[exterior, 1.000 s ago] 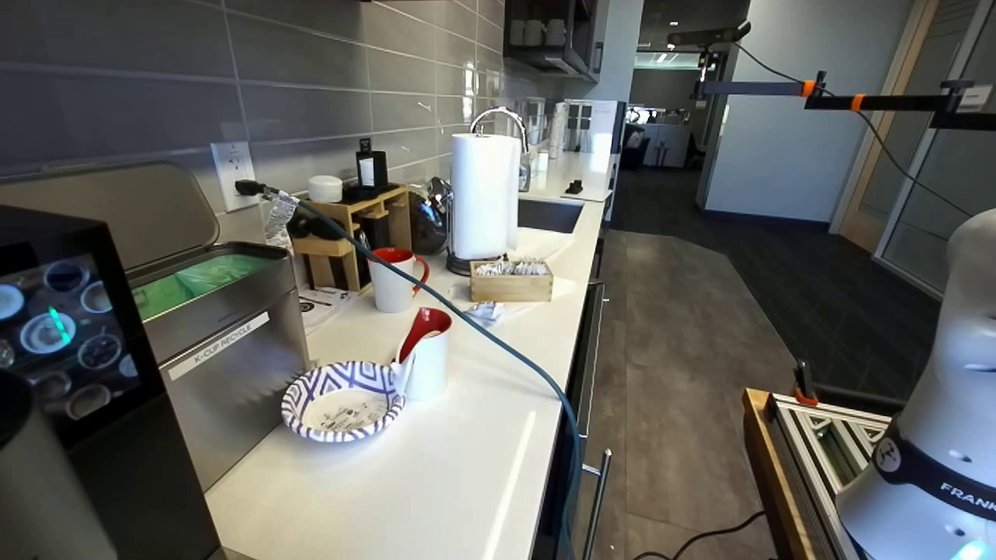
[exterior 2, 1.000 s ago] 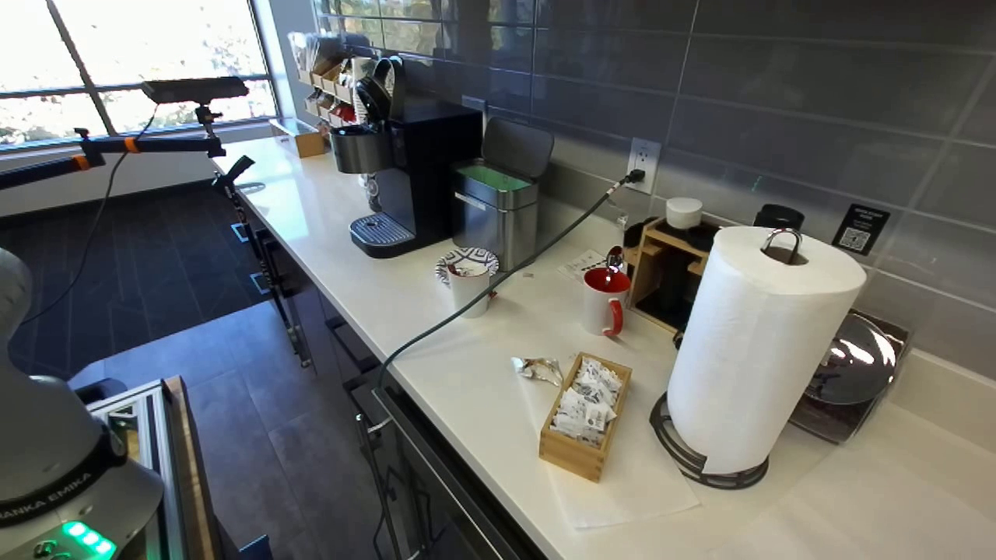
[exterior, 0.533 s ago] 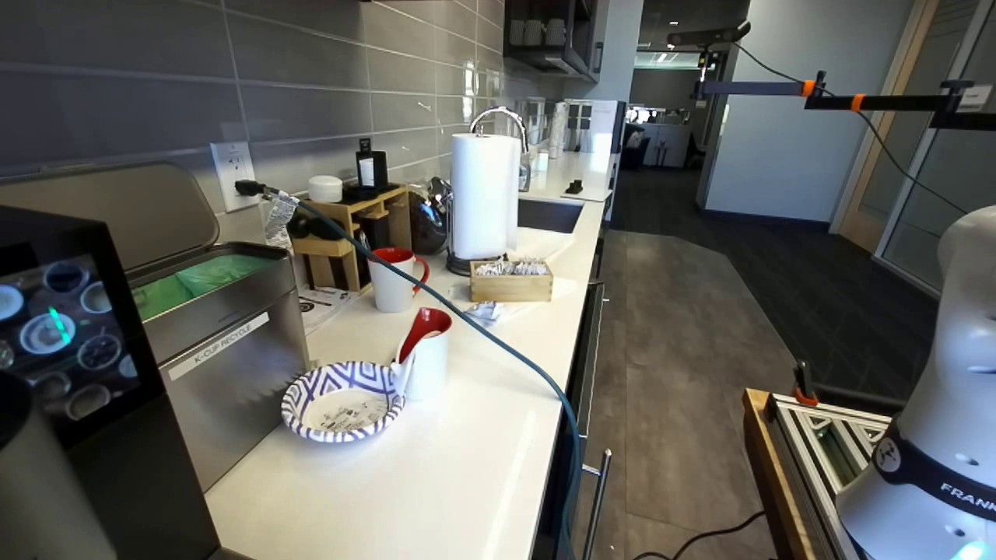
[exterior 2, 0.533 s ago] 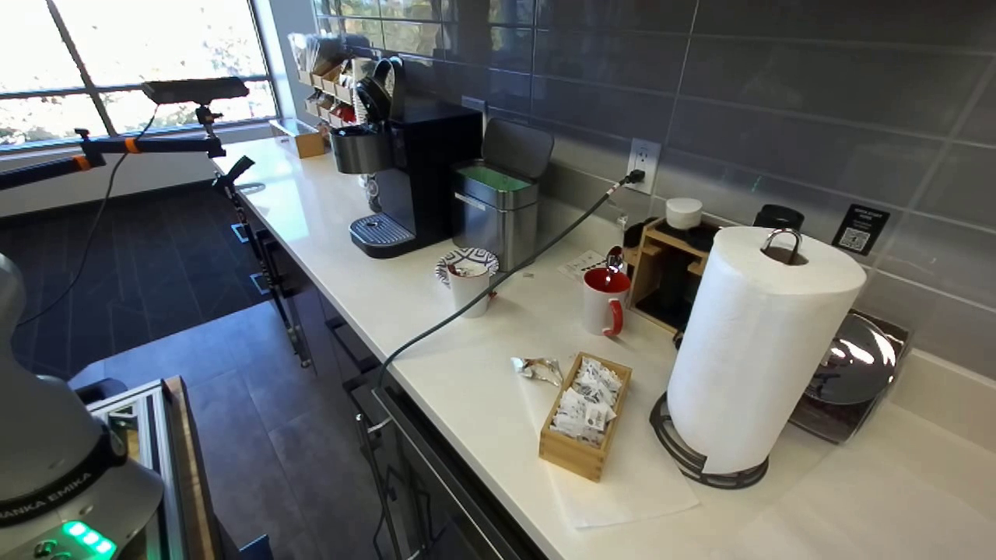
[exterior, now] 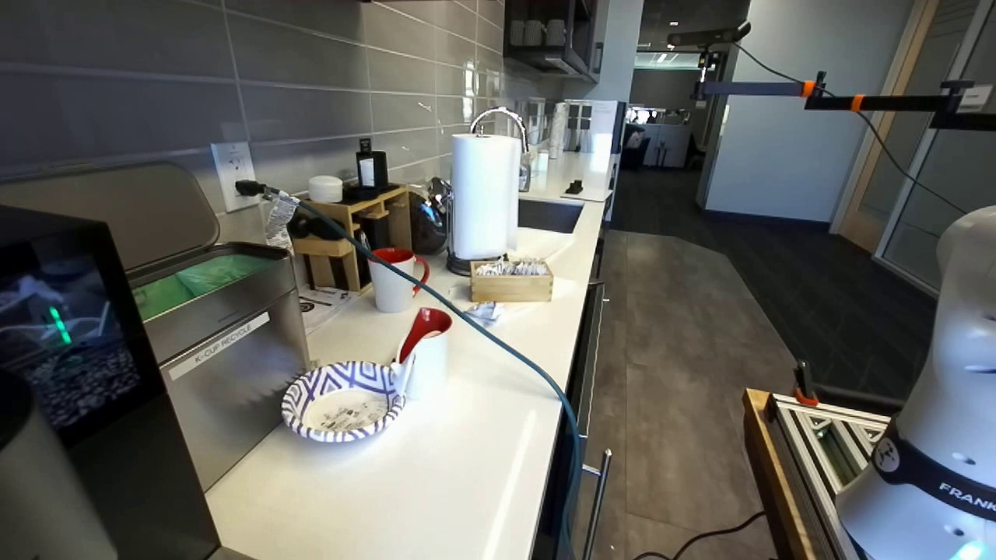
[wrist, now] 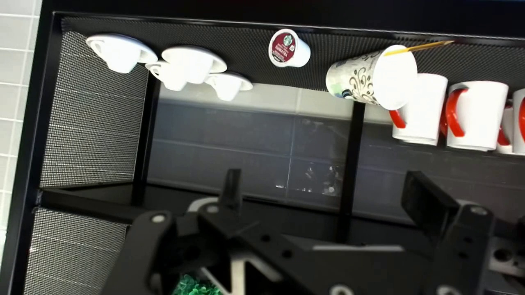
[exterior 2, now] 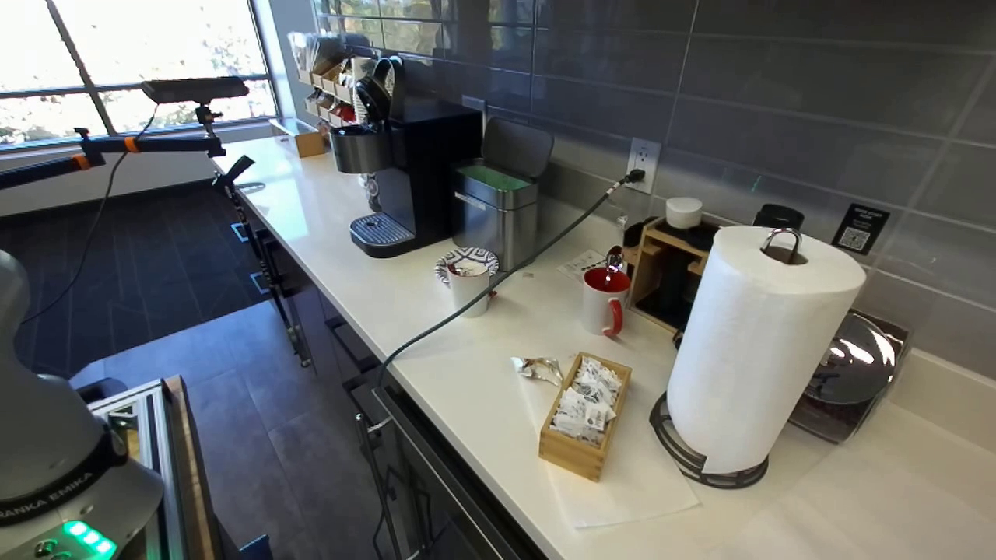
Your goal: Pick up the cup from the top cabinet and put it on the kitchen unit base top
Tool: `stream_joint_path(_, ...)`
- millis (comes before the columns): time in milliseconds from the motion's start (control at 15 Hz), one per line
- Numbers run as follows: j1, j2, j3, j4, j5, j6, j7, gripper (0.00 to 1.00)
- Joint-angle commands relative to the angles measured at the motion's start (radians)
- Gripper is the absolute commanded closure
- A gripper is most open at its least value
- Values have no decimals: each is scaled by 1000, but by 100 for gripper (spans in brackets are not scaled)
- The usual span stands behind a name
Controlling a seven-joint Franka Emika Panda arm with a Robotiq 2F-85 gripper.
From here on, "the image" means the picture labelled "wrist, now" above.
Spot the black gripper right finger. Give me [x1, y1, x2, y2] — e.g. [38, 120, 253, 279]
[401, 171, 497, 295]

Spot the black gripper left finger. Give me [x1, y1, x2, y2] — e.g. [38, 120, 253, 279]
[102, 168, 246, 295]

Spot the printed paper cup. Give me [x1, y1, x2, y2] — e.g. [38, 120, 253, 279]
[323, 43, 420, 114]

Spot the small white cup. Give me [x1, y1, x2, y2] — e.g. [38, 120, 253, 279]
[84, 34, 161, 76]
[143, 60, 191, 94]
[159, 45, 230, 88]
[204, 71, 255, 104]

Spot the black mesh shelf rack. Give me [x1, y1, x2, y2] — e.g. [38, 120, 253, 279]
[0, 0, 525, 295]

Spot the wooden stir stick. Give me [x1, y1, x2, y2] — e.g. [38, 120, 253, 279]
[383, 38, 456, 60]

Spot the coffee pod with red label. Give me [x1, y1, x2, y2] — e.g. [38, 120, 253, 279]
[266, 27, 314, 71]

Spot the white mug red handle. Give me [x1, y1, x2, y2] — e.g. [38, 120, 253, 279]
[438, 79, 511, 155]
[496, 88, 525, 158]
[387, 71, 451, 148]

